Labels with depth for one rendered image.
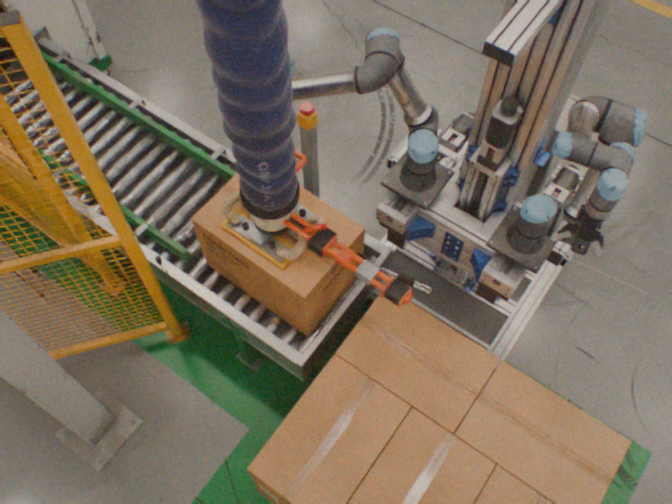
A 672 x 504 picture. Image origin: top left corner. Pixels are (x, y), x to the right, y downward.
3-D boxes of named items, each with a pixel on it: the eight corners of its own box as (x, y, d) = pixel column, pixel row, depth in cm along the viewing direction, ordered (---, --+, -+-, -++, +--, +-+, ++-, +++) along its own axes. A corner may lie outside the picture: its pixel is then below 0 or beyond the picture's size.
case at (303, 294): (206, 264, 313) (190, 218, 278) (262, 206, 329) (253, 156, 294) (308, 337, 296) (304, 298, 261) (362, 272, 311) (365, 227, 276)
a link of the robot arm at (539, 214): (521, 206, 259) (530, 186, 247) (555, 219, 256) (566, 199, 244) (511, 230, 254) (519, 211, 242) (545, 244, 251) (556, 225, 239)
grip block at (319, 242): (305, 247, 260) (305, 239, 255) (321, 230, 264) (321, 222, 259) (323, 259, 257) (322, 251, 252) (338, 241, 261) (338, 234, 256)
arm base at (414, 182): (411, 155, 283) (414, 141, 274) (442, 173, 278) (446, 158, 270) (392, 180, 277) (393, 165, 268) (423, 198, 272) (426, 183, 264)
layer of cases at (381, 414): (256, 487, 304) (246, 468, 269) (380, 320, 343) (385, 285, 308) (490, 670, 270) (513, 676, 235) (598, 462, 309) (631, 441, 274)
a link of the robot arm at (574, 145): (577, 83, 228) (561, 127, 188) (609, 94, 226) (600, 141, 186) (563, 115, 234) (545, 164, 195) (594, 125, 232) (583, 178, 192)
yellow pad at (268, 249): (220, 226, 276) (218, 219, 272) (236, 210, 280) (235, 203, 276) (284, 271, 266) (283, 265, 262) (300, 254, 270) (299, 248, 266)
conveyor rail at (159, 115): (49, 66, 393) (36, 41, 376) (55, 60, 395) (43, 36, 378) (379, 273, 327) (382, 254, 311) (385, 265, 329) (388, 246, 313)
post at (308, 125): (305, 230, 386) (296, 114, 299) (312, 222, 389) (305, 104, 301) (315, 236, 384) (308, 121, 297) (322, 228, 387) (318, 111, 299)
